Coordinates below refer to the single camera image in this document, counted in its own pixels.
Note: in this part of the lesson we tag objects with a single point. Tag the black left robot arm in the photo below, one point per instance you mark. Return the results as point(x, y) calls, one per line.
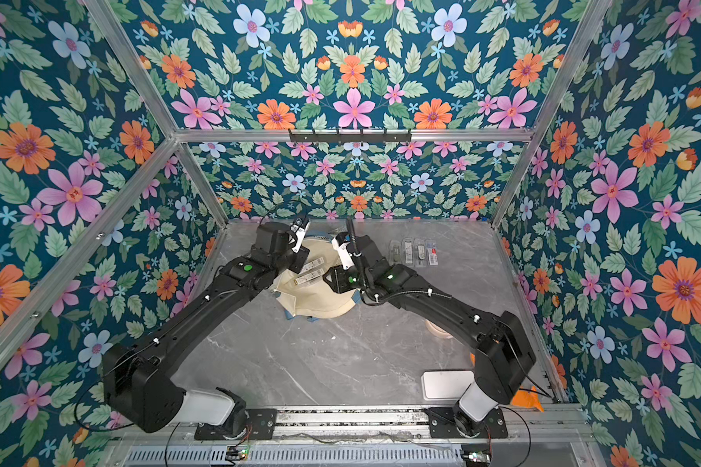
point(137, 379)

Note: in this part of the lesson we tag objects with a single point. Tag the black hook rail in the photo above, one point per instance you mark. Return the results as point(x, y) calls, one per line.
point(349, 136)

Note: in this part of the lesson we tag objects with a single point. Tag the clear plastic stationery packet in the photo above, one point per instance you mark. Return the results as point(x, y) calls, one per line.
point(310, 272)

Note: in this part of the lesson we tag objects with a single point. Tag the pink round alarm clock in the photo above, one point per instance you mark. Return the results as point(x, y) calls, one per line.
point(438, 331)

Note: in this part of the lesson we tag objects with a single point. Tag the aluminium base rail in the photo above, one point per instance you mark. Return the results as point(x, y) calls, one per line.
point(412, 435)

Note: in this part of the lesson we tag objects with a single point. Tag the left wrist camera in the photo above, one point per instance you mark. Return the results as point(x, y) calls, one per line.
point(298, 231)

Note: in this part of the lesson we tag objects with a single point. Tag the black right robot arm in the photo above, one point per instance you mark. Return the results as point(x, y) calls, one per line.
point(503, 353)

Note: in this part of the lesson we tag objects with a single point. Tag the white rectangular box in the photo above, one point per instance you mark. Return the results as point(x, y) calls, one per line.
point(446, 385)

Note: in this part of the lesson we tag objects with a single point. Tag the clear green compass set case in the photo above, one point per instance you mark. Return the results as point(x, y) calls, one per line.
point(395, 252)

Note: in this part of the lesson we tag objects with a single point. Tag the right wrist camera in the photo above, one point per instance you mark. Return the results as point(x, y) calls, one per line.
point(340, 244)

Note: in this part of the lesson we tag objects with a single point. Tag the cream floral canvas tote bag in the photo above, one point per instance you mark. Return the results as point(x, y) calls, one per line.
point(314, 301)

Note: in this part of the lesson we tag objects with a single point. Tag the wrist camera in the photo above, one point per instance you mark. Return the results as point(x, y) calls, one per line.
point(298, 231)
point(340, 244)

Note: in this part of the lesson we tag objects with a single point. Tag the orange carrot plush toy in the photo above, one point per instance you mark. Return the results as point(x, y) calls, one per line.
point(527, 399)

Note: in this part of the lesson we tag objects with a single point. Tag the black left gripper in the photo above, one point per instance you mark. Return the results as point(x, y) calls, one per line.
point(301, 257)

